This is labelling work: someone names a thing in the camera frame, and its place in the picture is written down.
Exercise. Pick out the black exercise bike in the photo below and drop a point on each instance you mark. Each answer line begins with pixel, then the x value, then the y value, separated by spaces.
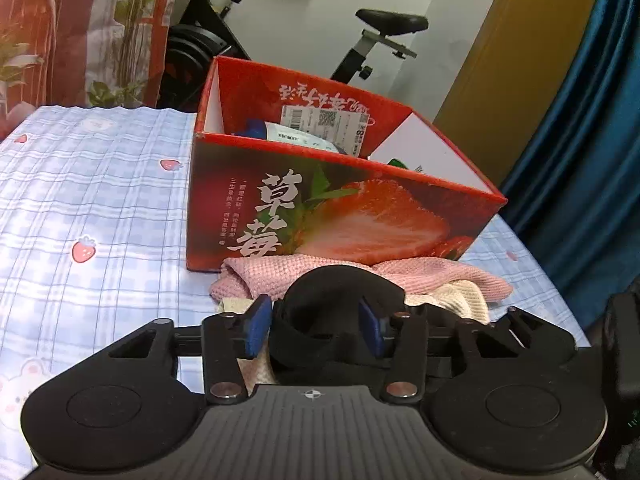
pixel 210 35

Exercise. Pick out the blue checked strawberry bed sheet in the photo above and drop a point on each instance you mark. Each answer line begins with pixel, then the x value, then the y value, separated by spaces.
pixel 100 210

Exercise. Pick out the blue curtain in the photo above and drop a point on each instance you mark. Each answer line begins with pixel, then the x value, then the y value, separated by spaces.
pixel 585 160

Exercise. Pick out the cream knitted towel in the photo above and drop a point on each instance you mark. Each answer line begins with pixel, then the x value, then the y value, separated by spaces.
pixel 465 302

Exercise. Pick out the printed red backdrop cloth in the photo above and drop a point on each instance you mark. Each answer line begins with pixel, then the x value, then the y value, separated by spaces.
pixel 75 35

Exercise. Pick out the green soft packet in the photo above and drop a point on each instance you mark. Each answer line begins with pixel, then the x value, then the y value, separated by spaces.
pixel 400 164

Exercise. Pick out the pink knitted towel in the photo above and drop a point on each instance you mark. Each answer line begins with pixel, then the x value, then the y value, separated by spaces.
pixel 440 275

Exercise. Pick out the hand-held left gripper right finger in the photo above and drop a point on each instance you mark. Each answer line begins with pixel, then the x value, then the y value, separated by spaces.
pixel 372 327

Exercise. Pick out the wooden door panel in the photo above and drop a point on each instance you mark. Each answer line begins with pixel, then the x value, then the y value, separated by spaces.
pixel 505 60

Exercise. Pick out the blue soft item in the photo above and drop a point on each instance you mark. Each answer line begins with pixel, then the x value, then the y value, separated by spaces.
pixel 250 128

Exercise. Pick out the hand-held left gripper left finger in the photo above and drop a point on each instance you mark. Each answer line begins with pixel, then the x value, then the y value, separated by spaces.
pixel 258 325

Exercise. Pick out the black elastic band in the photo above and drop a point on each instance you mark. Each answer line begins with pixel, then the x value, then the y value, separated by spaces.
pixel 330 310

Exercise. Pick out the white plastic packet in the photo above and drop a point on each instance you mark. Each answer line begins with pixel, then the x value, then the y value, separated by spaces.
pixel 305 136

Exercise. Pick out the red strawberry print cardboard box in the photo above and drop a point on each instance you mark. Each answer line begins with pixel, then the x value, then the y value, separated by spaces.
pixel 340 210

